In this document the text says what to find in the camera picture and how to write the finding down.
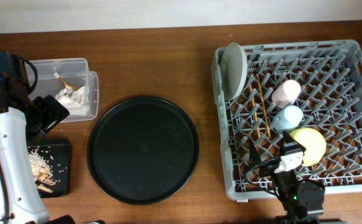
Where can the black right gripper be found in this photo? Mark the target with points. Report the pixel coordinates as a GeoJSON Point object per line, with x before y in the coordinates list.
{"type": "Point", "coordinates": [255, 158]}

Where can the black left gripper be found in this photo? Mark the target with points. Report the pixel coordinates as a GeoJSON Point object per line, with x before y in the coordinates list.
{"type": "Point", "coordinates": [54, 112]}

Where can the light blue cup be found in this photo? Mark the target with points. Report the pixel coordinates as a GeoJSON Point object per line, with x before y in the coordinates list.
{"type": "Point", "coordinates": [289, 118]}

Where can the yellow bowl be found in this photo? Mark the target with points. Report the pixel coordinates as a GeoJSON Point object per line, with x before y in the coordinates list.
{"type": "Point", "coordinates": [314, 143]}

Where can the wooden chopstick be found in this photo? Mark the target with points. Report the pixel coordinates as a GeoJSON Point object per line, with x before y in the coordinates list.
{"type": "Point", "coordinates": [255, 114]}
{"type": "Point", "coordinates": [263, 107]}

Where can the pink cup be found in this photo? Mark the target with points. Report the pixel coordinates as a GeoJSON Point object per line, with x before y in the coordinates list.
{"type": "Point", "coordinates": [286, 94]}

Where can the white napkin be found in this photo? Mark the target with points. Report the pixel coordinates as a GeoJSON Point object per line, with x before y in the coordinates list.
{"type": "Point", "coordinates": [74, 102]}

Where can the food scraps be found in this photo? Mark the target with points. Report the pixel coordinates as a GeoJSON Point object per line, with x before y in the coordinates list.
{"type": "Point", "coordinates": [50, 170]}

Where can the grey plate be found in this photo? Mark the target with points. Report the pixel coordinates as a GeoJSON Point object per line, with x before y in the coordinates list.
{"type": "Point", "coordinates": [233, 68]}

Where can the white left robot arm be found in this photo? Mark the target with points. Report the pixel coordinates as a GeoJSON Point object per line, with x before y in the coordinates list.
{"type": "Point", "coordinates": [21, 119]}

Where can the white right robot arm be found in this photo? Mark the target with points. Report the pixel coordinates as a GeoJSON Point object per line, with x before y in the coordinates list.
{"type": "Point", "coordinates": [302, 200]}

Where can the waste in clear bin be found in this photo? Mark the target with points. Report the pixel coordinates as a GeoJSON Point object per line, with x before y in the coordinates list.
{"type": "Point", "coordinates": [70, 88]}

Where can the clear plastic waste bin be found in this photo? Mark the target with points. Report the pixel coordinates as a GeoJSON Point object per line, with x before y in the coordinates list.
{"type": "Point", "coordinates": [74, 71]}

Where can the grey dishwasher rack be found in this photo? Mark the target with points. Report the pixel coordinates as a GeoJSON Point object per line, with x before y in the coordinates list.
{"type": "Point", "coordinates": [330, 74]}

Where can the black rectangular bin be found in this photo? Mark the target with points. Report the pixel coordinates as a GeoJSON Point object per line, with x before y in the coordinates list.
{"type": "Point", "coordinates": [62, 145]}

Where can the round black tray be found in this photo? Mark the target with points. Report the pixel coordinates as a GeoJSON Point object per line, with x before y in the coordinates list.
{"type": "Point", "coordinates": [143, 150]}

